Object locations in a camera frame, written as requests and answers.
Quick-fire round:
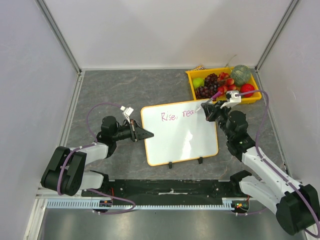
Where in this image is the yellow plastic fruit tray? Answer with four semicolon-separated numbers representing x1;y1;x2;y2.
185;67;262;104

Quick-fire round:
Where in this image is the yellow snack packet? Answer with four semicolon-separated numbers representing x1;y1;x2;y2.
192;65;206;71

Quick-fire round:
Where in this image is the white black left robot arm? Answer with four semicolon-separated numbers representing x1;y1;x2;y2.
40;116;154;196

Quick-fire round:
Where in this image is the green apple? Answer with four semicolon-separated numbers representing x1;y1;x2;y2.
192;77;205;89

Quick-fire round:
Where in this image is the red apple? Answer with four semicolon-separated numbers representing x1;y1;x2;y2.
240;83;255;98

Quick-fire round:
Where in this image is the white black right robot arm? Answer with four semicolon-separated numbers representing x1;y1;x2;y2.
201;101;320;236

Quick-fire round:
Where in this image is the white slotted cable duct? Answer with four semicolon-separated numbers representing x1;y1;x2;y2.
46;197;248;211

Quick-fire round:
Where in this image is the white purple marker pen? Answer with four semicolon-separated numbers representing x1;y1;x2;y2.
195;91;223;112

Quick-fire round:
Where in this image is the green netted melon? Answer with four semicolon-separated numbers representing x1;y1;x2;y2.
230;65;251;87

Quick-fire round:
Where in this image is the yellow-framed whiteboard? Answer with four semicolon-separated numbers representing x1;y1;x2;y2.
140;100;219;167

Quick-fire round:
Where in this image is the dark purple grape bunch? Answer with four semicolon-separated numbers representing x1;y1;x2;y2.
194;86;218;100

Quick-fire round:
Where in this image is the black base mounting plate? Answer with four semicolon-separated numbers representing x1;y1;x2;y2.
97;179;247;204

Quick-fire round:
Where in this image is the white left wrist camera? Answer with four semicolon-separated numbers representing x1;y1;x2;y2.
120;106;134;124

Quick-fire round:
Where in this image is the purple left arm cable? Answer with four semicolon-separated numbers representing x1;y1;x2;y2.
56;103;137;216

